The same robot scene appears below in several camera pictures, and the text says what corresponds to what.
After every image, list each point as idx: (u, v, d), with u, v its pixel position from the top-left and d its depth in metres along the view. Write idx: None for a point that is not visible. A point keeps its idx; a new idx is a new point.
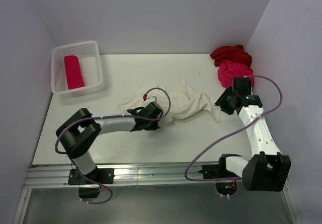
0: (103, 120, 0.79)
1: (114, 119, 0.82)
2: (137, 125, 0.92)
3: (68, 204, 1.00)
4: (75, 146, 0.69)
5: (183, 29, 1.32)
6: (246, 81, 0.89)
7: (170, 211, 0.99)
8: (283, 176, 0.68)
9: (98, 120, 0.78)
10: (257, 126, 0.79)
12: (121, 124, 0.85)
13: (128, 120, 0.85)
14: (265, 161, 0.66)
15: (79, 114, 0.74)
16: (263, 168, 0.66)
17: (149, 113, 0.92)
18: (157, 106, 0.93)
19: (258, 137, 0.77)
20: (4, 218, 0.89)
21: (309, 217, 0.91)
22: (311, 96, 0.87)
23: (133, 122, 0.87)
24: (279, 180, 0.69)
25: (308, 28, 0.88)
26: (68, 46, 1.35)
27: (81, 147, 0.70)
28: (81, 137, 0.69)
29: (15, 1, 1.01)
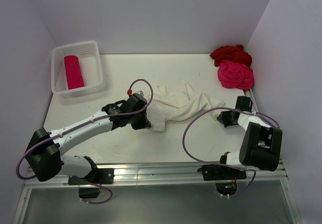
0: (64, 136, 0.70)
1: (81, 131, 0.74)
2: (117, 121, 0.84)
3: (69, 204, 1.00)
4: (44, 168, 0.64)
5: (183, 29, 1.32)
6: (247, 99, 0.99)
7: (170, 211, 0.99)
8: (277, 145, 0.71)
9: (58, 139, 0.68)
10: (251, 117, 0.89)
12: (93, 131, 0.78)
13: (100, 123, 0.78)
14: (257, 125, 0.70)
15: (38, 135, 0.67)
16: (256, 132, 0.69)
17: (131, 106, 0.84)
18: (140, 98, 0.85)
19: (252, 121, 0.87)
20: (5, 218, 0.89)
21: (309, 217, 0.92)
22: (311, 96, 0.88)
23: (107, 122, 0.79)
24: (274, 150, 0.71)
25: (308, 28, 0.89)
26: (69, 46, 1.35)
27: (50, 168, 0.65)
28: (45, 160, 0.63)
29: (15, 2, 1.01)
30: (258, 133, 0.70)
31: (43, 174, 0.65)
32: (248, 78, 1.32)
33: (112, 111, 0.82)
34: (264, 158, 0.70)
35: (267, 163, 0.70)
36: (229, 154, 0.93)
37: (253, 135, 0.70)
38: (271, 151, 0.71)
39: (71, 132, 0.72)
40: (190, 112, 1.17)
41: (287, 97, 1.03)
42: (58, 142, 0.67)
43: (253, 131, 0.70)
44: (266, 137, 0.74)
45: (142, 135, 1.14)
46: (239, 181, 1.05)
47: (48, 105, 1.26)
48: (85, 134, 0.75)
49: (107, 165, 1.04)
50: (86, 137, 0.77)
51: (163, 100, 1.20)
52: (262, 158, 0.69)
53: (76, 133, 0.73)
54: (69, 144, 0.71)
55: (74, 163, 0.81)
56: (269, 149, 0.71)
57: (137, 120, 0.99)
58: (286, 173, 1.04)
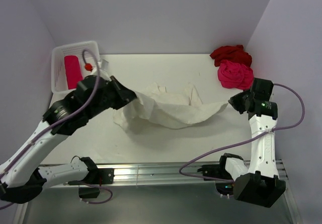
0: (9, 172, 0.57)
1: (23, 159, 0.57)
2: (69, 125, 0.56)
3: (68, 204, 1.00)
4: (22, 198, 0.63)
5: (183, 29, 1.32)
6: (266, 84, 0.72)
7: (170, 211, 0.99)
8: (274, 197, 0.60)
9: (5, 177, 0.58)
10: (262, 142, 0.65)
12: (45, 150, 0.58)
13: (42, 142, 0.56)
14: (257, 181, 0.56)
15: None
16: (253, 187, 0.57)
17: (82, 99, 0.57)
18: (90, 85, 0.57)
19: (258, 155, 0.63)
20: (5, 218, 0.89)
21: (310, 217, 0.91)
22: (311, 96, 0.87)
23: (51, 136, 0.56)
24: (268, 200, 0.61)
25: (308, 27, 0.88)
26: (69, 46, 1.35)
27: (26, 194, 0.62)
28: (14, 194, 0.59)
29: (15, 1, 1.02)
30: (255, 189, 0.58)
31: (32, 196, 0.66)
32: (248, 78, 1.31)
33: (56, 116, 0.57)
34: (255, 202, 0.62)
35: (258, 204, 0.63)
36: (234, 158, 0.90)
37: (248, 191, 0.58)
38: (266, 199, 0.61)
39: (15, 164, 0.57)
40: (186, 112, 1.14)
41: (287, 97, 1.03)
42: (5, 182, 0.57)
43: (250, 185, 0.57)
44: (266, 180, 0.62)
45: (141, 134, 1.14)
46: None
47: (48, 105, 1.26)
48: (34, 159, 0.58)
49: (107, 165, 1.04)
50: (43, 155, 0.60)
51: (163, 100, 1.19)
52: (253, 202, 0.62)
53: (20, 164, 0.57)
54: (23, 174, 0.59)
55: (65, 172, 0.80)
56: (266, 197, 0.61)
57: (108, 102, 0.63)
58: (286, 173, 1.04)
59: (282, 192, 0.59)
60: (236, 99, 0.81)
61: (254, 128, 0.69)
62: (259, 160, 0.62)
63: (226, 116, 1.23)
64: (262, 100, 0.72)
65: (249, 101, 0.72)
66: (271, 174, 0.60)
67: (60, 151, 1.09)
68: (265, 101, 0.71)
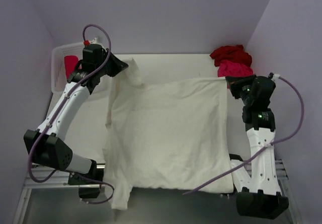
0: (53, 125, 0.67)
1: (64, 108, 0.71)
2: (91, 82, 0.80)
3: (69, 204, 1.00)
4: (59, 151, 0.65)
5: (183, 29, 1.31)
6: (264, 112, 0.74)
7: (169, 211, 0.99)
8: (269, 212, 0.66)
9: (50, 130, 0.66)
10: (263, 159, 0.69)
12: (76, 106, 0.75)
13: (76, 94, 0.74)
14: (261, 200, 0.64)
15: (29, 137, 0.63)
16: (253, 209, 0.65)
17: (91, 62, 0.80)
18: (94, 50, 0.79)
19: (259, 172, 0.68)
20: (6, 218, 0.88)
21: (309, 216, 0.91)
22: (311, 97, 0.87)
23: (81, 89, 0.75)
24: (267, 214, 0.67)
25: (308, 28, 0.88)
26: (69, 46, 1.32)
27: (63, 151, 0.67)
28: (58, 138, 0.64)
29: (16, 2, 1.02)
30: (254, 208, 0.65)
31: (58, 167, 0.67)
32: None
33: (79, 77, 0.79)
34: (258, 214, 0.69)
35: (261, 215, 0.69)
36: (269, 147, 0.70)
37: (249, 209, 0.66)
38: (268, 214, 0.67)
39: (57, 117, 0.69)
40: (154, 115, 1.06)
41: (287, 98, 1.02)
42: (53, 132, 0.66)
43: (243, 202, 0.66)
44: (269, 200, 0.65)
45: None
46: None
47: (48, 105, 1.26)
48: (71, 110, 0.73)
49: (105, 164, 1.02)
50: (74, 114, 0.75)
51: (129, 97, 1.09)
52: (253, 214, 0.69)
53: (62, 115, 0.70)
54: (63, 126, 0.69)
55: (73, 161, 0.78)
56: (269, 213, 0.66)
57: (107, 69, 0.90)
58: (286, 173, 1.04)
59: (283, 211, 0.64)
60: (266, 87, 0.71)
61: (255, 172, 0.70)
62: (261, 178, 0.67)
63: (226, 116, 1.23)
64: (258, 110, 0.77)
65: (246, 113, 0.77)
66: (273, 192, 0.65)
67: None
68: (261, 113, 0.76)
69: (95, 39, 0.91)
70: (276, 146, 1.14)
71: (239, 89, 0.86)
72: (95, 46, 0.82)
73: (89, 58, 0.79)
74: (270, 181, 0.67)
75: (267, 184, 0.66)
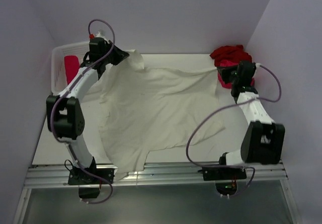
0: (72, 91, 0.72)
1: (81, 81, 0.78)
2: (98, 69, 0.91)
3: (68, 204, 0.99)
4: (78, 115, 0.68)
5: (183, 28, 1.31)
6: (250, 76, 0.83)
7: (169, 211, 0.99)
8: (277, 144, 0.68)
9: (69, 94, 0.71)
10: (253, 104, 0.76)
12: (88, 82, 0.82)
13: (89, 74, 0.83)
14: (260, 126, 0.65)
15: (51, 101, 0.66)
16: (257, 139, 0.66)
17: (97, 53, 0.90)
18: (100, 42, 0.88)
19: (253, 112, 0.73)
20: (5, 219, 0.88)
21: (309, 216, 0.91)
22: (311, 96, 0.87)
23: (92, 71, 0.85)
24: (275, 149, 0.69)
25: (308, 27, 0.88)
26: (69, 46, 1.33)
27: (80, 116, 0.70)
28: (78, 100, 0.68)
29: (17, 2, 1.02)
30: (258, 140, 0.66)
31: (75, 132, 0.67)
32: None
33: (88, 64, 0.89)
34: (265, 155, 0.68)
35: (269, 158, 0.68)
36: (256, 98, 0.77)
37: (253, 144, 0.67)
38: (273, 149, 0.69)
39: (75, 86, 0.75)
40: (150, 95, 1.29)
41: (287, 97, 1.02)
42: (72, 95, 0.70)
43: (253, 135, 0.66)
44: (268, 132, 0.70)
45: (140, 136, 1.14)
46: (238, 181, 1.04)
47: None
48: (84, 86, 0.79)
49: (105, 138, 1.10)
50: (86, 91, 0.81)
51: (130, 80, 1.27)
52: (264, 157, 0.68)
53: (79, 85, 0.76)
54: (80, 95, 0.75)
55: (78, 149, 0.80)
56: (273, 147, 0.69)
57: (110, 58, 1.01)
58: (286, 173, 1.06)
59: (283, 136, 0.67)
60: (249, 67, 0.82)
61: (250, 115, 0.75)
62: (255, 115, 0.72)
63: (226, 116, 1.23)
64: (243, 84, 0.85)
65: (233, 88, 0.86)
66: (269, 121, 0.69)
67: (60, 151, 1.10)
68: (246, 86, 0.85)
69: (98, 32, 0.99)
70: None
71: (228, 75, 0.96)
72: (99, 39, 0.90)
73: (94, 50, 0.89)
74: (265, 118, 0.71)
75: (262, 118, 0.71)
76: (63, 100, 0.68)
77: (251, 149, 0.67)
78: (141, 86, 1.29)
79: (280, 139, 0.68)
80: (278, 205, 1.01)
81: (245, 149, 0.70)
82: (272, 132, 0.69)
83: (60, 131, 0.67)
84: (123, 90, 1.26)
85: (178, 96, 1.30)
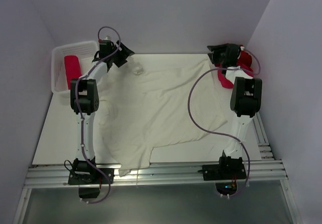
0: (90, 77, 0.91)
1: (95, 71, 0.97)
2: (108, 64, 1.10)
3: (68, 205, 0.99)
4: (95, 93, 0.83)
5: (183, 28, 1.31)
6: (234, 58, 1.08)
7: (169, 211, 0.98)
8: (258, 92, 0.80)
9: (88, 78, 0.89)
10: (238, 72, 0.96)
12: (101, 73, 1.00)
13: (101, 66, 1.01)
14: (241, 78, 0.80)
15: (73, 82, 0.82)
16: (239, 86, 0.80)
17: (106, 50, 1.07)
18: (108, 42, 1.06)
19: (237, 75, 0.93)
20: (5, 218, 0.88)
21: (309, 216, 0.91)
22: (311, 96, 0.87)
23: (104, 65, 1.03)
24: (256, 96, 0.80)
25: (308, 27, 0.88)
26: (69, 46, 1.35)
27: (96, 95, 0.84)
28: (95, 81, 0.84)
29: (17, 2, 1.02)
30: (241, 89, 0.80)
31: (92, 107, 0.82)
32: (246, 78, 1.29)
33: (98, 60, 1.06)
34: (249, 103, 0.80)
35: (252, 107, 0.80)
36: (240, 69, 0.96)
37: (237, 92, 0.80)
38: (255, 98, 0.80)
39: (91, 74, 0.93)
40: (152, 94, 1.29)
41: (287, 97, 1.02)
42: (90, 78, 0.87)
43: (238, 83, 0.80)
44: (250, 87, 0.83)
45: (141, 135, 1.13)
46: (238, 181, 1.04)
47: (48, 105, 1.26)
48: (98, 74, 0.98)
49: (105, 135, 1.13)
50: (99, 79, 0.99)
51: (131, 80, 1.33)
52: (248, 105, 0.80)
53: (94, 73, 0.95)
54: None
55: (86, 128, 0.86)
56: (254, 96, 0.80)
57: (118, 58, 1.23)
58: (286, 173, 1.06)
59: (260, 85, 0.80)
60: (234, 49, 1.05)
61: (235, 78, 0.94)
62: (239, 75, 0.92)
63: (226, 116, 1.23)
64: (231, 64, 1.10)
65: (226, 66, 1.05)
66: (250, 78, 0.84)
67: (60, 151, 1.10)
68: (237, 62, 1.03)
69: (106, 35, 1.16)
70: (276, 146, 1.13)
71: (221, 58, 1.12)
72: (107, 40, 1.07)
73: (103, 48, 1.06)
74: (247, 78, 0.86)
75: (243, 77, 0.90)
76: (83, 82, 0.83)
77: (237, 99, 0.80)
78: (142, 87, 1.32)
79: (259, 89, 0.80)
80: (278, 205, 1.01)
81: (233, 103, 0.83)
82: (253, 86, 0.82)
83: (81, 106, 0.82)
84: (125, 91, 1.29)
85: (179, 94, 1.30)
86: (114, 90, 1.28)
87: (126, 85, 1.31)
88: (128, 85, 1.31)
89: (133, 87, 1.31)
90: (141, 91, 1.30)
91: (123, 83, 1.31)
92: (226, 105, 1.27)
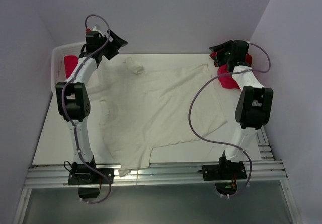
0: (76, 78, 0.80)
1: (82, 70, 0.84)
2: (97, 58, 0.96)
3: (68, 205, 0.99)
4: (85, 97, 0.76)
5: (183, 29, 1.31)
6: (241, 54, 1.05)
7: (169, 211, 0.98)
8: (268, 104, 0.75)
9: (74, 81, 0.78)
10: (246, 75, 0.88)
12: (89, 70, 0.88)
13: (89, 62, 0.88)
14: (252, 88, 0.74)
15: (59, 86, 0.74)
16: (248, 96, 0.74)
17: (94, 43, 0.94)
18: (95, 32, 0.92)
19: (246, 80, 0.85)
20: (6, 218, 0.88)
21: (310, 216, 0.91)
22: (311, 96, 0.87)
23: (91, 60, 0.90)
24: (265, 109, 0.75)
25: (308, 28, 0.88)
26: (69, 46, 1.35)
27: (86, 98, 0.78)
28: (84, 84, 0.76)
29: (17, 2, 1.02)
30: (250, 99, 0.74)
31: (83, 113, 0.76)
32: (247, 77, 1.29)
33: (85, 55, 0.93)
34: (256, 116, 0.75)
35: (259, 120, 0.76)
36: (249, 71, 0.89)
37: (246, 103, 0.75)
38: (263, 110, 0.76)
39: (78, 75, 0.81)
40: (152, 94, 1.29)
41: (287, 97, 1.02)
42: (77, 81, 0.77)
43: (247, 93, 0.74)
44: (259, 97, 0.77)
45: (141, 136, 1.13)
46: (238, 181, 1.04)
47: (48, 105, 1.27)
48: (86, 72, 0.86)
49: (106, 135, 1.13)
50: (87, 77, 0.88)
51: (131, 81, 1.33)
52: (255, 118, 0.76)
53: (81, 73, 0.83)
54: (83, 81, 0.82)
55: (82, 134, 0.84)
56: (262, 108, 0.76)
57: (110, 49, 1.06)
58: (286, 173, 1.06)
59: (271, 96, 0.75)
60: (242, 46, 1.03)
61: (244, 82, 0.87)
62: (248, 82, 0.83)
63: (226, 116, 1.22)
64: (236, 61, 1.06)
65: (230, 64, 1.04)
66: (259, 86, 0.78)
67: (60, 151, 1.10)
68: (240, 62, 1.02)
69: (94, 26, 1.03)
70: (276, 146, 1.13)
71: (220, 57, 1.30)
72: (95, 30, 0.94)
73: (90, 41, 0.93)
74: (257, 85, 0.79)
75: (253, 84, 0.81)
76: (70, 85, 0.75)
77: (244, 110, 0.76)
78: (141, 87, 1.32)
79: (269, 100, 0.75)
80: (278, 205, 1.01)
81: (238, 113, 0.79)
82: (262, 96, 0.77)
83: (70, 113, 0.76)
84: (125, 91, 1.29)
85: (179, 95, 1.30)
86: (114, 90, 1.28)
87: (126, 85, 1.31)
88: (128, 85, 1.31)
89: (133, 88, 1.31)
90: (141, 92, 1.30)
91: (124, 83, 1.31)
92: (226, 105, 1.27)
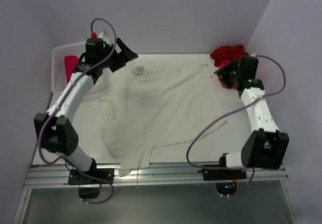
0: (62, 107, 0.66)
1: (71, 94, 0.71)
2: (95, 72, 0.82)
3: (68, 205, 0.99)
4: (68, 133, 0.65)
5: (183, 29, 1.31)
6: (252, 66, 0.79)
7: (169, 211, 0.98)
8: (281, 153, 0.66)
9: (58, 113, 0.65)
10: (258, 107, 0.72)
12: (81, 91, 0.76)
13: (82, 82, 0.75)
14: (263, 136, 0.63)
15: (38, 119, 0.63)
16: (258, 145, 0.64)
17: (94, 54, 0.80)
18: (98, 42, 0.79)
19: (258, 117, 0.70)
20: (6, 218, 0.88)
21: (310, 216, 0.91)
22: (311, 96, 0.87)
23: (87, 78, 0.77)
24: (276, 157, 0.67)
25: (308, 28, 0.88)
26: (69, 46, 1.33)
27: (71, 133, 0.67)
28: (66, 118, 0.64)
29: (17, 2, 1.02)
30: (259, 149, 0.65)
31: (67, 150, 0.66)
32: None
33: (83, 67, 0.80)
34: (264, 163, 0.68)
35: (268, 165, 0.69)
36: (262, 98, 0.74)
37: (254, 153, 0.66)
38: (273, 157, 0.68)
39: (65, 101, 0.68)
40: (152, 94, 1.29)
41: (287, 97, 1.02)
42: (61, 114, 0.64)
43: (257, 142, 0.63)
44: (270, 140, 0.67)
45: (141, 136, 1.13)
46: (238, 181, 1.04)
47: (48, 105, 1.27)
48: (77, 96, 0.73)
49: (105, 135, 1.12)
50: (79, 100, 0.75)
51: (131, 80, 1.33)
52: (263, 165, 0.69)
53: (70, 99, 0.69)
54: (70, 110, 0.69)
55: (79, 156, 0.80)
56: (272, 154, 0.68)
57: (110, 62, 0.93)
58: (286, 173, 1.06)
59: (287, 145, 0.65)
60: (251, 59, 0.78)
61: (253, 117, 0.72)
62: (259, 121, 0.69)
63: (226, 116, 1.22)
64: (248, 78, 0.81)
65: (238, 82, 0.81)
66: (273, 129, 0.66)
67: None
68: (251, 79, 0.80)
69: (101, 32, 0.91)
70: None
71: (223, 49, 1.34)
72: (99, 39, 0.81)
73: (90, 51, 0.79)
74: (269, 125, 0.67)
75: (266, 125, 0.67)
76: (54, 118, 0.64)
77: (252, 158, 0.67)
78: (141, 87, 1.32)
79: (283, 147, 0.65)
80: (278, 205, 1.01)
81: (244, 154, 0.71)
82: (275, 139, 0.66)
83: (52, 148, 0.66)
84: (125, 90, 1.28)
85: (179, 95, 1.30)
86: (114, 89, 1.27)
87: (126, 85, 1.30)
88: (128, 85, 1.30)
89: (133, 87, 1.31)
90: (141, 91, 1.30)
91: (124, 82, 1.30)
92: (226, 105, 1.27)
